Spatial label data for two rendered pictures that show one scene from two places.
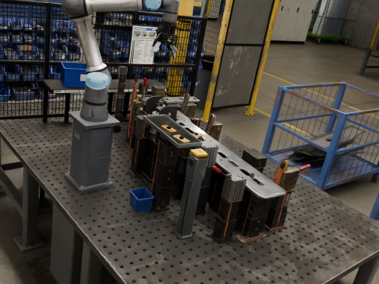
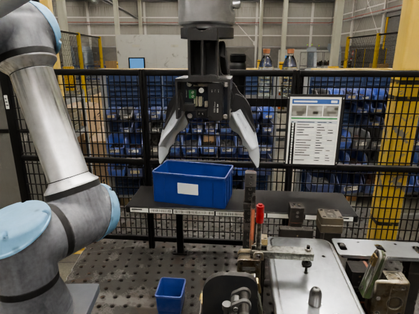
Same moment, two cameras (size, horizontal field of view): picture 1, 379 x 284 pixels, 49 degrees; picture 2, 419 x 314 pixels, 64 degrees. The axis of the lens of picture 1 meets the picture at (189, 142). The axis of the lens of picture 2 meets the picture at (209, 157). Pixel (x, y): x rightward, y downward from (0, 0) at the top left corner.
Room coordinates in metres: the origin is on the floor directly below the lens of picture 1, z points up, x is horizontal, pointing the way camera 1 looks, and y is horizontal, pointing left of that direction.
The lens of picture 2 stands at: (1.93, -0.10, 1.61)
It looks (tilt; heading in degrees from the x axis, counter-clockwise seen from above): 17 degrees down; 42
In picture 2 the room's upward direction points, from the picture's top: straight up
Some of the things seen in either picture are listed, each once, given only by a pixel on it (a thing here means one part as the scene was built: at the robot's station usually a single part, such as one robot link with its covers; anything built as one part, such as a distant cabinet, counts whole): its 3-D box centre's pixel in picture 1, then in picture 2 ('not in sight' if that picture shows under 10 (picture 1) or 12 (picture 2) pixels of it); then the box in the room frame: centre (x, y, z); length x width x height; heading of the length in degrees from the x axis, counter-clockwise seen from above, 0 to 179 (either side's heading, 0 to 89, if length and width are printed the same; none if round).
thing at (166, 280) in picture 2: not in sight; (171, 296); (2.61, 0.69, 0.74); 0.11 x 0.10 x 0.09; 36
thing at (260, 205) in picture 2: (144, 89); (259, 229); (2.65, 0.36, 1.13); 0.04 x 0.02 x 0.16; 36
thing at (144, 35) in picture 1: (142, 45); (312, 131); (3.24, 0.49, 1.30); 0.23 x 0.02 x 0.31; 126
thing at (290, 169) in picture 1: (280, 197); not in sight; (1.99, -0.53, 0.88); 0.15 x 0.11 x 0.36; 126
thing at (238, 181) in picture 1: (228, 208); not in sight; (1.78, -0.25, 0.88); 0.11 x 0.10 x 0.36; 126
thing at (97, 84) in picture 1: (96, 87); (24, 243); (2.11, 0.53, 1.27); 0.13 x 0.12 x 0.14; 8
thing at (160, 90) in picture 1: (155, 109); (325, 256); (3.03, 0.30, 0.88); 0.08 x 0.08 x 0.36; 36
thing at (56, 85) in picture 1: (108, 85); (238, 202); (2.97, 0.66, 1.01); 0.90 x 0.22 x 0.03; 126
